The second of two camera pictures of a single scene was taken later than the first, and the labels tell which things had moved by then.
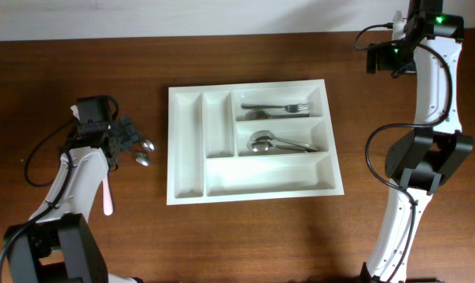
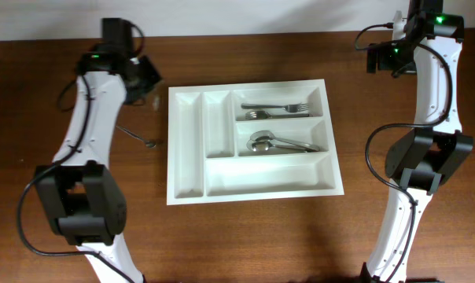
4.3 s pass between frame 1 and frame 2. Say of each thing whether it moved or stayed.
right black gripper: stayed
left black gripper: moved
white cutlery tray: stayed
